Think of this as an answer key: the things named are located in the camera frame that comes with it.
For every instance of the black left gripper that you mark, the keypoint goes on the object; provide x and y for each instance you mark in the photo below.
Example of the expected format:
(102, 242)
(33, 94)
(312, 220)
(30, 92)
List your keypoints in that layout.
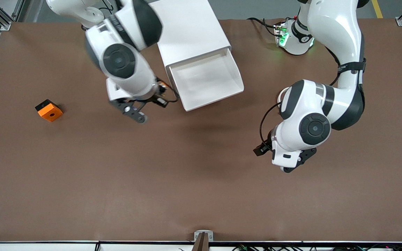
(266, 147)

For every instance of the grey metal table bracket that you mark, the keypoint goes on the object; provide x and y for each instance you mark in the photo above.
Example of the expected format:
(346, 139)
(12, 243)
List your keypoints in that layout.
(203, 233)

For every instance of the orange block with hole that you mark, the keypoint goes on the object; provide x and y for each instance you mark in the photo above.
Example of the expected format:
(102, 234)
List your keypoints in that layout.
(51, 113)

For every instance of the brown post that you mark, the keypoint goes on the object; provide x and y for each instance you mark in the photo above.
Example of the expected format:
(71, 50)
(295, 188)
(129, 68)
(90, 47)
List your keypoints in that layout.
(201, 244)

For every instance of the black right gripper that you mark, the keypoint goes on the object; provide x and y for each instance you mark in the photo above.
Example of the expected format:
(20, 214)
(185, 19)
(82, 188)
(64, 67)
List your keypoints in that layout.
(158, 98)

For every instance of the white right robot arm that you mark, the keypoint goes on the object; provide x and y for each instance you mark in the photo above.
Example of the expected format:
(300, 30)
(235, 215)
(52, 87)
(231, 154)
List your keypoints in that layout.
(120, 62)

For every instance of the white table edge rail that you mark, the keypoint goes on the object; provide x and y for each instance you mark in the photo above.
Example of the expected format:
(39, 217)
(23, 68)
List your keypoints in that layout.
(47, 246)

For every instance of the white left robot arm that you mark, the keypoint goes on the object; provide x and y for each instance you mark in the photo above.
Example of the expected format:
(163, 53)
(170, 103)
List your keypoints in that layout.
(337, 35)

